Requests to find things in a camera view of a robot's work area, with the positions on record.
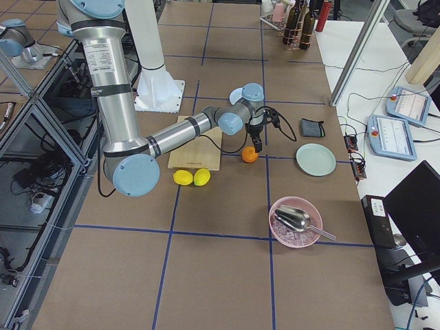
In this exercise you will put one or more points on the red thermos bottle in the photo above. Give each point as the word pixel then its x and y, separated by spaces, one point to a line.
pixel 323 15

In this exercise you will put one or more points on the folded grey cloth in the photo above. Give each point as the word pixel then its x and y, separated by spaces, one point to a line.
pixel 311 128

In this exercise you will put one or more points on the light blue plate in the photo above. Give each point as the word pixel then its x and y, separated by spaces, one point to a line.
pixel 235 95

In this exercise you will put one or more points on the copper wire bottle rack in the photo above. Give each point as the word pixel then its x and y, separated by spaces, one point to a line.
pixel 275 13

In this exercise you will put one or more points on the wooden cutting board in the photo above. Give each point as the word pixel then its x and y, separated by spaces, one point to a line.
pixel 195 154

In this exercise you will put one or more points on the orange black usb hub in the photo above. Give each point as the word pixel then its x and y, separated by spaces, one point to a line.
pixel 358 165
pixel 351 142

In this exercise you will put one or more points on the black computer box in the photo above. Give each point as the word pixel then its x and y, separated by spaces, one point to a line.
pixel 378 222

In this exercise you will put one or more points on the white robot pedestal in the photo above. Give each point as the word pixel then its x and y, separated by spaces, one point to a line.
pixel 157 91

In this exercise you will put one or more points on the yellow lemon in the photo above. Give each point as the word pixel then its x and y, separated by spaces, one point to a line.
pixel 201 177
pixel 183 177

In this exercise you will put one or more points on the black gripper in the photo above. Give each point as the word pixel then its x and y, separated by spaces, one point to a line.
pixel 255 131

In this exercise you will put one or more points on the metal scoop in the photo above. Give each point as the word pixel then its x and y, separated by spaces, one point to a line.
pixel 298 220

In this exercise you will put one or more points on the orange mandarin fruit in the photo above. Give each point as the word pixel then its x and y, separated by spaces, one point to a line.
pixel 249 154

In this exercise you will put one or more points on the dark wine bottle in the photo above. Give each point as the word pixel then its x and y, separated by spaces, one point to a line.
pixel 308 26
pixel 291 23

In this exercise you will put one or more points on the pink bowl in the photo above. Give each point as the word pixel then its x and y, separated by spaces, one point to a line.
pixel 291 238

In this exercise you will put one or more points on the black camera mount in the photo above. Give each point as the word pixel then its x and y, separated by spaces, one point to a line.
pixel 271 117

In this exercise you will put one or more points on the black computer monitor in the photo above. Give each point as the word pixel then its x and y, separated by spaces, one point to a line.
pixel 413 205

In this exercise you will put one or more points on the blue teach pendant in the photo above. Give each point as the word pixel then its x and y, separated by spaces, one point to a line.
pixel 409 105
pixel 391 137

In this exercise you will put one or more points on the aluminium frame post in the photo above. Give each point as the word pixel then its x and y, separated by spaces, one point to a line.
pixel 366 33

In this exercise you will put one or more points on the light green plate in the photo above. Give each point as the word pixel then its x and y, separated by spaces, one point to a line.
pixel 316 159

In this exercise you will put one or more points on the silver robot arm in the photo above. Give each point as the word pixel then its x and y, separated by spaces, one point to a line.
pixel 125 59
pixel 16 40

